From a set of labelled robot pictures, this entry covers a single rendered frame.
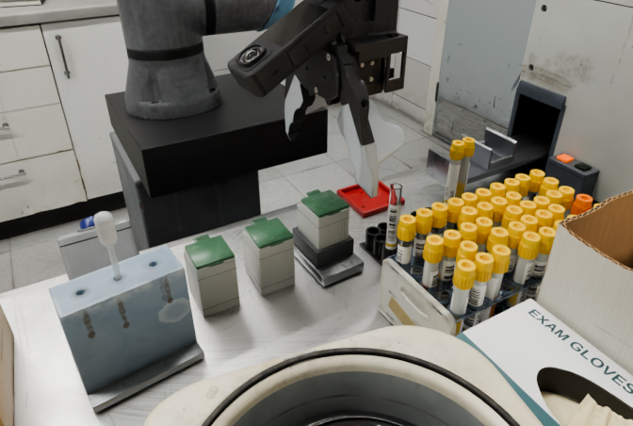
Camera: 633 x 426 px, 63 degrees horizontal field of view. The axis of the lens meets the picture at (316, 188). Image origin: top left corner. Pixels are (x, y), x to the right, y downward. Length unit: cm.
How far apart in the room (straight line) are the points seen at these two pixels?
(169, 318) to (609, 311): 36
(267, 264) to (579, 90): 47
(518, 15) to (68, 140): 193
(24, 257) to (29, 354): 174
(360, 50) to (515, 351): 28
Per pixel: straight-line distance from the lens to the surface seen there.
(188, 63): 82
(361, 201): 71
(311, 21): 46
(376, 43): 48
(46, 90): 214
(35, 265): 224
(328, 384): 36
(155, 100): 83
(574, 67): 77
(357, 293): 57
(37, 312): 62
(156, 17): 79
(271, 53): 45
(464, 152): 65
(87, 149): 224
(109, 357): 48
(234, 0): 81
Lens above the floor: 126
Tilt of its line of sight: 31 degrees down
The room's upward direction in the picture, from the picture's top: straight up
